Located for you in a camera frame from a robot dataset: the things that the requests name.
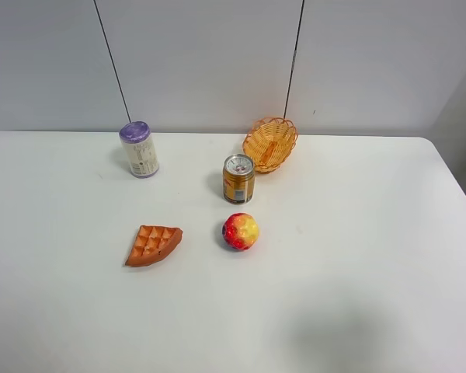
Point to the purple white cylindrical container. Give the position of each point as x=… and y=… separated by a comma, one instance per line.
x=137, y=142

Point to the gold drink can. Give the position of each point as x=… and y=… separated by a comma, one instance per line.
x=238, y=179

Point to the orange woven basket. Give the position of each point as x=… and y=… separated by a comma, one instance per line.
x=269, y=143

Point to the red yellow apple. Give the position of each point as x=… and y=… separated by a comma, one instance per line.
x=240, y=231

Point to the brown waffle slice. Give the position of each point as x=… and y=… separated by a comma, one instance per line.
x=153, y=244

